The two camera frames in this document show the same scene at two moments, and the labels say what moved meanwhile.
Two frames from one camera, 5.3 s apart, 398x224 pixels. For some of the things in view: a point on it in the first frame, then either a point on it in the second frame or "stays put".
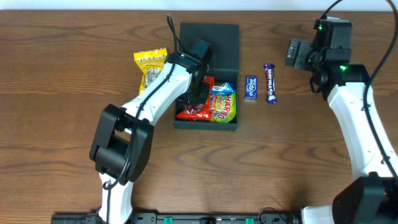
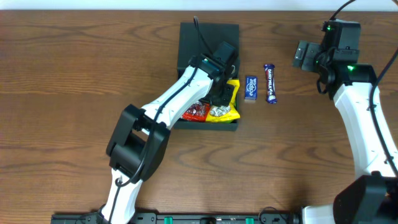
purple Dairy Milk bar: (270, 83) stays put
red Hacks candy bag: (199, 111) stays put
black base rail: (186, 218) stays put
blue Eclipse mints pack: (250, 88) stays put
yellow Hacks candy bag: (150, 61) to (226, 114)
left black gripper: (198, 91) to (224, 94)
